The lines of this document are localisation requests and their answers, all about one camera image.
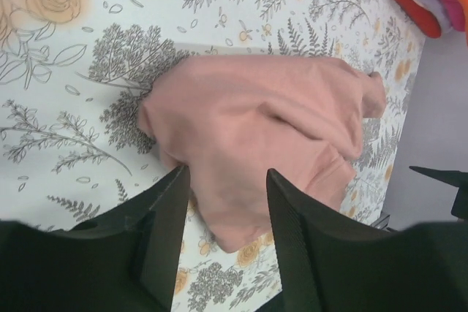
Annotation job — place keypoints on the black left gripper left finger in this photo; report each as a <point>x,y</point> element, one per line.
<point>123,260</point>

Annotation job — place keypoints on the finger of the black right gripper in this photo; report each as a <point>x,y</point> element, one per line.
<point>455,178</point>

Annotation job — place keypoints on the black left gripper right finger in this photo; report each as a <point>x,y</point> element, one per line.
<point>329,262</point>

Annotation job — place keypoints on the pink printed t-shirt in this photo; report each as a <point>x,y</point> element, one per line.
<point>231,119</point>

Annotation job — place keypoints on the floral tablecloth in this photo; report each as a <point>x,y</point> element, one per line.
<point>73,74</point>

